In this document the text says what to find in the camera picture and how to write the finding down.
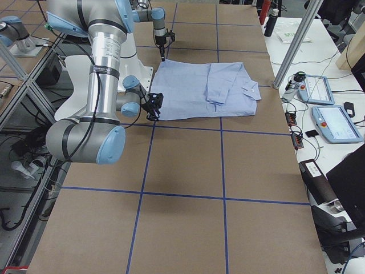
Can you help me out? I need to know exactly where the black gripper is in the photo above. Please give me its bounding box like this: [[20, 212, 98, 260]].
[[155, 29, 175, 62], [142, 93, 164, 122]]

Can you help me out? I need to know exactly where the blue striped button shirt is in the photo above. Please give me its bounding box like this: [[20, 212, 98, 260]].
[[151, 60, 261, 120]]

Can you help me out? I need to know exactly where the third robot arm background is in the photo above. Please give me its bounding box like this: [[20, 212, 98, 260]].
[[1, 15, 29, 47]]

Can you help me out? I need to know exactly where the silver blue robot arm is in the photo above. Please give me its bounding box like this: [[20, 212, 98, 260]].
[[46, 1, 167, 164], [131, 0, 175, 62]]

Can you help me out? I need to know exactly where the white plastic chair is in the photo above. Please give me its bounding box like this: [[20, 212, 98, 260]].
[[54, 55, 91, 121]]

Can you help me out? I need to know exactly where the red bottle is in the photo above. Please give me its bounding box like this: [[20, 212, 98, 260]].
[[259, 0, 271, 26]]

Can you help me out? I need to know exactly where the black water bottle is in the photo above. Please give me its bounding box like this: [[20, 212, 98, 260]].
[[264, 9, 279, 37]]

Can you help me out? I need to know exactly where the white paper green print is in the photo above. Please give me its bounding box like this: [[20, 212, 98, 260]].
[[274, 22, 299, 44]]

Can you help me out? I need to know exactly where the far blue teach pendant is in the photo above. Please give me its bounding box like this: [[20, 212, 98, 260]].
[[298, 75, 335, 105]]

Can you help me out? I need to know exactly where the blue teach pendant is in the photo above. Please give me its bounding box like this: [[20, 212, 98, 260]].
[[311, 105, 363, 144], [298, 75, 335, 105]]

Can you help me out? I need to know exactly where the near blue teach pendant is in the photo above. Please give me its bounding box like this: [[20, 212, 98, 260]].
[[311, 105, 363, 144]]

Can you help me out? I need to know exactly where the black monitor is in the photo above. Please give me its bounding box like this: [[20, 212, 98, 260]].
[[326, 146, 364, 226]]

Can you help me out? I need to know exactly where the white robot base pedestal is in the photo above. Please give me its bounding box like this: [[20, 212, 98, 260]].
[[117, 33, 153, 92]]

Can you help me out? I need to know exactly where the aluminium frame post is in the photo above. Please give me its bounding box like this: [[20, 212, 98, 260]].
[[273, 0, 323, 89]]

